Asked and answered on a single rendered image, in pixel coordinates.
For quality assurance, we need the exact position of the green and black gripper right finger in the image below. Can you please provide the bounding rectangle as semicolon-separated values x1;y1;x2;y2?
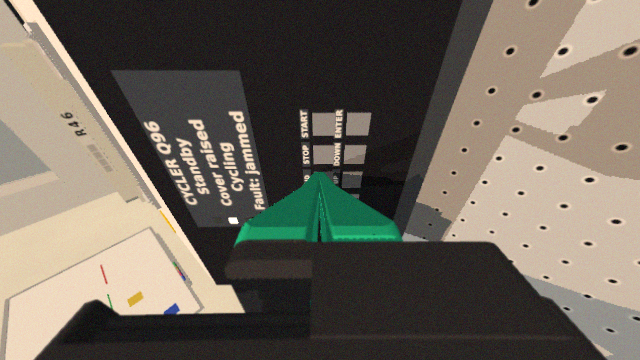
319;172;403;242

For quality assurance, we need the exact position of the white thermal cycler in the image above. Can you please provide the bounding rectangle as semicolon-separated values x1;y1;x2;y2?
0;0;493;285

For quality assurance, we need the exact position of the white well plate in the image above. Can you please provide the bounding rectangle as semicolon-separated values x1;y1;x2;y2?
0;40;146;203

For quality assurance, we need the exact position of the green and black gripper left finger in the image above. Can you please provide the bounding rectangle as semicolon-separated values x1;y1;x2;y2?
234;172;319;246

